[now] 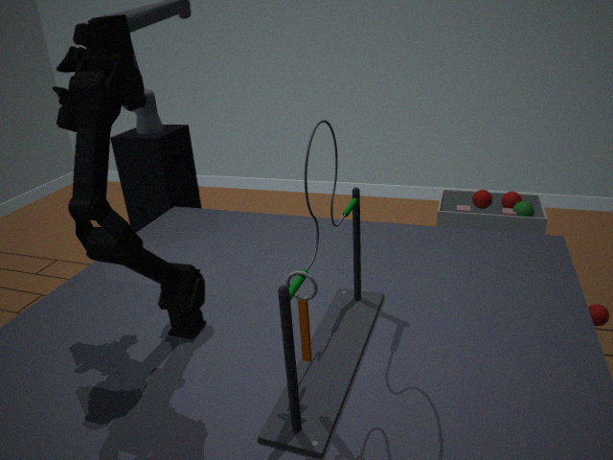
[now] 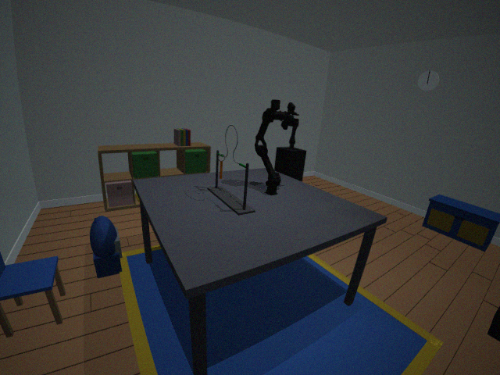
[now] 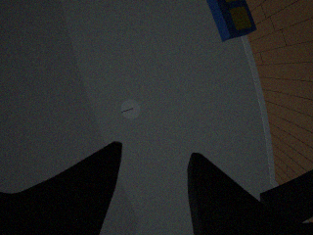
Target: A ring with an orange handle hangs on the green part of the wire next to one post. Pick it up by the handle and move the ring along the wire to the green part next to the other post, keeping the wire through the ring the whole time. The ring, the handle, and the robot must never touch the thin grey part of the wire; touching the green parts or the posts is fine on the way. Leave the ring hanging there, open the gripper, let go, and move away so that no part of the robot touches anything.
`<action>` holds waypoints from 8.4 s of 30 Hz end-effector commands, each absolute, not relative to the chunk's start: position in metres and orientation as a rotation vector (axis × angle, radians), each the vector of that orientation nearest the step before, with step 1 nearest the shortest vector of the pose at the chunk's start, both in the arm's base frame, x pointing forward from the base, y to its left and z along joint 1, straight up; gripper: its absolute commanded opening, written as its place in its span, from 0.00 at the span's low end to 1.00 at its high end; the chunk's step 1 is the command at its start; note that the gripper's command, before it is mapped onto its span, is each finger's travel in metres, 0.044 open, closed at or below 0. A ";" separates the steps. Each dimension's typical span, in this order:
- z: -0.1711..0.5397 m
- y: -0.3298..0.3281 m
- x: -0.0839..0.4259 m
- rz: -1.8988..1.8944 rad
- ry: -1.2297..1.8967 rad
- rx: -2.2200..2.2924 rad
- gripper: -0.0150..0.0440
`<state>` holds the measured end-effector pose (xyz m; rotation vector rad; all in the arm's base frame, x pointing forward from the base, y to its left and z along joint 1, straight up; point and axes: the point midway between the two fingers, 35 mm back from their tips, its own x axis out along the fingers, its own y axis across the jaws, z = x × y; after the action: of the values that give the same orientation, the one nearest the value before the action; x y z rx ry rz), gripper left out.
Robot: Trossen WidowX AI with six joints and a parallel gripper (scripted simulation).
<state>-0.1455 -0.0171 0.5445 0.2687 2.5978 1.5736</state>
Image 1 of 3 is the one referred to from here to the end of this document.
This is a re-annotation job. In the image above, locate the orange bar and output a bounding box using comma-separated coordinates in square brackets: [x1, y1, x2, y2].
[286, 271, 318, 361]

